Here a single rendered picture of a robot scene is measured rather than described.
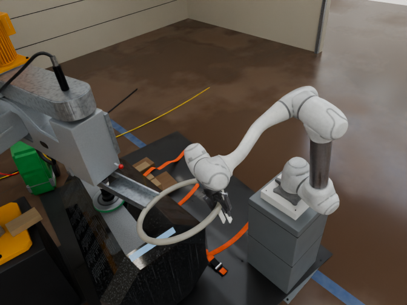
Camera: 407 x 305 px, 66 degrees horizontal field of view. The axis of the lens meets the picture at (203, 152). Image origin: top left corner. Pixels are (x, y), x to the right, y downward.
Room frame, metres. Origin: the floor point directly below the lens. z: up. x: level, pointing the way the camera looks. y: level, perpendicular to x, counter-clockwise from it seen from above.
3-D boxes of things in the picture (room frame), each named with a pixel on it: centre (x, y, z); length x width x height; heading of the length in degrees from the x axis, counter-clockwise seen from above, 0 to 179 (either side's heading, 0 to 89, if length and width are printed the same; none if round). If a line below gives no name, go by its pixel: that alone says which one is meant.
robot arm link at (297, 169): (1.38, -0.56, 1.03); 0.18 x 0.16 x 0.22; 25
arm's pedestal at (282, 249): (1.39, -0.55, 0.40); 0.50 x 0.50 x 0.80; 39
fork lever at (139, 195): (1.41, 0.58, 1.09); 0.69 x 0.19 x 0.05; 52
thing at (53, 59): (1.48, 0.67, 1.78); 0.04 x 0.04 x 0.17
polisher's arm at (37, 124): (1.73, 0.97, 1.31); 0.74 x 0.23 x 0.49; 52
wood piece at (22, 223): (1.40, 1.25, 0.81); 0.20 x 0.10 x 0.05; 131
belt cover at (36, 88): (1.69, 0.94, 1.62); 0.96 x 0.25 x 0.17; 52
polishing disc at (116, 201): (1.48, 0.67, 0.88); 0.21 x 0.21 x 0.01
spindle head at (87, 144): (1.53, 0.73, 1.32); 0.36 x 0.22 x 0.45; 52
